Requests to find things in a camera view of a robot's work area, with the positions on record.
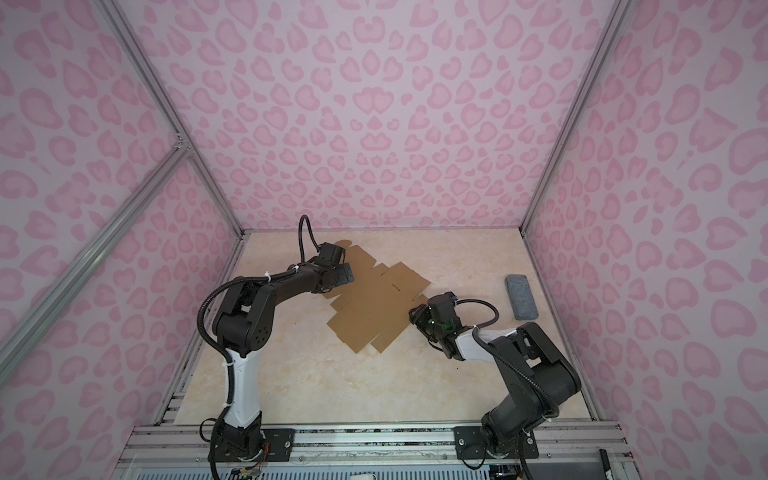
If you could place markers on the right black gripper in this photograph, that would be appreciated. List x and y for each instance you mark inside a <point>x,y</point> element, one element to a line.
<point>422,313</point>

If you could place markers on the corner aluminium post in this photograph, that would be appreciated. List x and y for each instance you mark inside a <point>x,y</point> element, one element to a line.
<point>608,40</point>
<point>129,42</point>

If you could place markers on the right corner aluminium post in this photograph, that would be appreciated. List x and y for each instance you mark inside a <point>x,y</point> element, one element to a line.
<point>608,40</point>

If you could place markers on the left corner aluminium post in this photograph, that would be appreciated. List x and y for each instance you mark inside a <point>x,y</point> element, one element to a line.
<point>129,42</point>

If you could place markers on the left diagonal aluminium strut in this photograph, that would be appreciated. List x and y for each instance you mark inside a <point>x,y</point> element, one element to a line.
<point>39,319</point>

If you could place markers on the grey felt case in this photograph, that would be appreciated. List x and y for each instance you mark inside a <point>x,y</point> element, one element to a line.
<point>521,297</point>

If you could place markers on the brown cardboard box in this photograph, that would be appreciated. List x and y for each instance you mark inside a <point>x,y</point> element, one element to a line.
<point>374,308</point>

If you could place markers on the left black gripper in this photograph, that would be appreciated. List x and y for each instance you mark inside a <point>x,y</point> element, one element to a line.
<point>345,275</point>

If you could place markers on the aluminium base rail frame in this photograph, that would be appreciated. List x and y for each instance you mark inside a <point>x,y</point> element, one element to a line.
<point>562,449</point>

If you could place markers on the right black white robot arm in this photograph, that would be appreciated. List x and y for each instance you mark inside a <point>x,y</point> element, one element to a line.
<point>537,376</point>

